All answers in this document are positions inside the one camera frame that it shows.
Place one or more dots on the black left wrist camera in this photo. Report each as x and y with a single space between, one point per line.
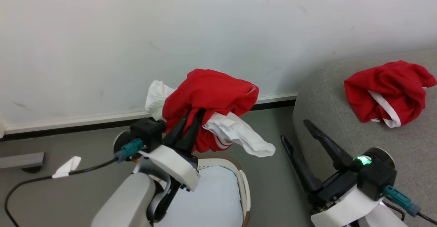
148 133

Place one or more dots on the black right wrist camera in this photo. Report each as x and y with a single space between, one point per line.
375 179

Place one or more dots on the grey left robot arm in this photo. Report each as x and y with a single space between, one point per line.
126 199

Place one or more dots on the red and white striped garment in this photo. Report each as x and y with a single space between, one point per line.
211 90

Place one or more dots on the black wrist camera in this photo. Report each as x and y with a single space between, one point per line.
375 179
148 133

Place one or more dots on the white laundry basket brown rim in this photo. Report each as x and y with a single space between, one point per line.
218 199

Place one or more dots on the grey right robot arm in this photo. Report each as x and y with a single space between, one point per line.
382 220

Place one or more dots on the black furniture foot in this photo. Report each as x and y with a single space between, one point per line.
32 169

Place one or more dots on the grey fabric sofa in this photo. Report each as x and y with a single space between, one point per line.
327 94

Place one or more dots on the teal left camera connector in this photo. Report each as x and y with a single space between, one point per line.
131 147

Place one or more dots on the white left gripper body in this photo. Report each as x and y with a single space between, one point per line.
174 164

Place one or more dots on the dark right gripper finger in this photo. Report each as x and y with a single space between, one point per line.
300 167
329 145

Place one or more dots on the grey metal furniture frame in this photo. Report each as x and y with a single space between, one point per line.
20 159

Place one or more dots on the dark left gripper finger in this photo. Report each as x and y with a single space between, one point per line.
192 135
177 133

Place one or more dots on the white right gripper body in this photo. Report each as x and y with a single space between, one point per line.
341 203

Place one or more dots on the white and black skirting board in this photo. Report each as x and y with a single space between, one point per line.
85 121

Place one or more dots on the red garment with white trim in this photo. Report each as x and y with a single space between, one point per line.
392 83

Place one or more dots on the teal right camera connector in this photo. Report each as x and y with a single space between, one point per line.
399 199

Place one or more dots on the teal camera connector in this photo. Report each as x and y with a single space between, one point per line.
399 199
131 147

